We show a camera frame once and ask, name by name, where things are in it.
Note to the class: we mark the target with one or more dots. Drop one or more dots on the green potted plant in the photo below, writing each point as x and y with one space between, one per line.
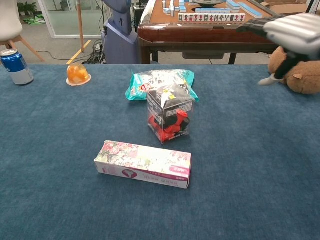
27 7

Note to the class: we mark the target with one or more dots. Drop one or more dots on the orange fruit jelly cup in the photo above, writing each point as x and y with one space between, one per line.
77 75

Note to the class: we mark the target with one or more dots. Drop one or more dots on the dark face-up mahjong tile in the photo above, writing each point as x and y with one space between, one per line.
232 17

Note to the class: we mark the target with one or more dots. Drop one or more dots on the black stand pole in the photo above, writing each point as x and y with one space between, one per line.
310 6

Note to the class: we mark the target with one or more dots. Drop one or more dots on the blue-backed mahjong tile cluster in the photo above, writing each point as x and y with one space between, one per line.
172 8

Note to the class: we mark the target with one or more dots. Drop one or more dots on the teal snack bag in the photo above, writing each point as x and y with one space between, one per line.
136 87

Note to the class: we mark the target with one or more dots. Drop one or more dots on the brown wooden mahjong table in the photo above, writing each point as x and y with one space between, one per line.
200 32

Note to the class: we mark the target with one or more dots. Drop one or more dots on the green cloth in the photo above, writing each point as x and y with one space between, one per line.
35 20

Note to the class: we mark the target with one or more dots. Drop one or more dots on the brown plush toy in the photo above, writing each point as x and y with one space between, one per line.
308 77

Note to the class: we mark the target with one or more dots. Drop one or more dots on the white chair wooden legs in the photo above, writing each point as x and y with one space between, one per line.
8 22

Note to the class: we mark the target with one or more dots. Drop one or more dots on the clear box red toy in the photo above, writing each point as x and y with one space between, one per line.
170 117

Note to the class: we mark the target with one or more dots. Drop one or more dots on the wooden pole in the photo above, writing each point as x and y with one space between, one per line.
80 27

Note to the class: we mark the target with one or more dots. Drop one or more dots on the blue white soda can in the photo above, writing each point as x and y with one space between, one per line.
17 67

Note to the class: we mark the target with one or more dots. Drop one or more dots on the floral pink carton box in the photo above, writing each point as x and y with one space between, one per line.
145 162

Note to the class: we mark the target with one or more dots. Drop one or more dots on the cardboard box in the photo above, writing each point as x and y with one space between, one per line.
287 7

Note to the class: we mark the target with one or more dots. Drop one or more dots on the blue table cloth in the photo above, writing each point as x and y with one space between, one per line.
75 200

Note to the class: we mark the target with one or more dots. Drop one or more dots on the long blue-backed mahjong tile row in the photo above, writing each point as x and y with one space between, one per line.
251 10

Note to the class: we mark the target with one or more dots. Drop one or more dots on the white face-up mahjong tile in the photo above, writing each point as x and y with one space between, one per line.
191 17
222 17
207 17
180 17
196 17
217 17
212 17
186 17
201 17
227 17
243 17
238 17

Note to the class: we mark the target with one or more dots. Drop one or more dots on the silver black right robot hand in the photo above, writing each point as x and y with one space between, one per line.
295 32

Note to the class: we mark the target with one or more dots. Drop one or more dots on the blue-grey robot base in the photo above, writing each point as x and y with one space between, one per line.
120 37

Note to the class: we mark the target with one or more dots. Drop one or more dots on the blue-backed mahjong tile stack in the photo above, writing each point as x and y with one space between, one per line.
233 5

